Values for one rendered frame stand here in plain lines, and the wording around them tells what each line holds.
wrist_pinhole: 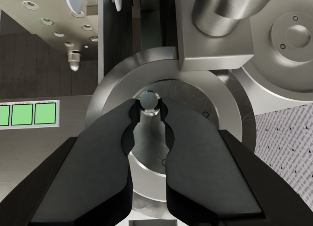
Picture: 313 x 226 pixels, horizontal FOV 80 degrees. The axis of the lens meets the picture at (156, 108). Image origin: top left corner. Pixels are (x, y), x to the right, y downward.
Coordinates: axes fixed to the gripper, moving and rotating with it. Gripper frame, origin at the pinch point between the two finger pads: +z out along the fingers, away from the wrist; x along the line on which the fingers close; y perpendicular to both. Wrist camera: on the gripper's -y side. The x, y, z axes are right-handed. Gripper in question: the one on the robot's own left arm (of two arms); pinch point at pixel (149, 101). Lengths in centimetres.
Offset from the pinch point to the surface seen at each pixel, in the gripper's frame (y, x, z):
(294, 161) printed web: 14.7, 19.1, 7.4
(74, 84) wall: 72, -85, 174
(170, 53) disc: -1.3, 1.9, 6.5
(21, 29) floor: 21, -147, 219
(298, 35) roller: -2.1, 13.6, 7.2
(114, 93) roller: 1.0, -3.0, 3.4
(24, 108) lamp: 17.9, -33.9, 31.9
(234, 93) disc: 1.9, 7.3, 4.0
